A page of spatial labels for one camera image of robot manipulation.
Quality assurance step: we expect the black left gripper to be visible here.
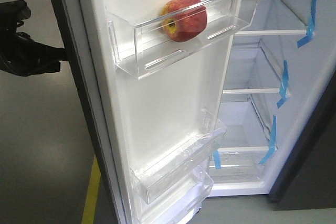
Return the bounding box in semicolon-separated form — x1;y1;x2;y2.
1;0;65;77

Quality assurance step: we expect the fridge door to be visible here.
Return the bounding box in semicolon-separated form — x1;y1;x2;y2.
43;0;265;224

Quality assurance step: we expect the red yellow apple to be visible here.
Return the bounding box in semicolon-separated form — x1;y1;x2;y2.
160;0;207;42

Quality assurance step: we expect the clear fridge crisper drawer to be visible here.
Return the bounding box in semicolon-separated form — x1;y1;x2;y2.
208;147;275;184

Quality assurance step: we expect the middle clear door bin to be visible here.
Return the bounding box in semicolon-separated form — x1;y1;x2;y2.
105;0;259;79

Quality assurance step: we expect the clear door bin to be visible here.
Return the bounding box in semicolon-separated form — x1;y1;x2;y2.
131;109;227;204
105;0;259;79

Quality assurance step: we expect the lower clear door bin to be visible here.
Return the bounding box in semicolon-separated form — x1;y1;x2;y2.
131;109;227;204

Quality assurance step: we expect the grey refrigerator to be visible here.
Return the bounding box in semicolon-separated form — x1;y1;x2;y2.
210;0;335;210

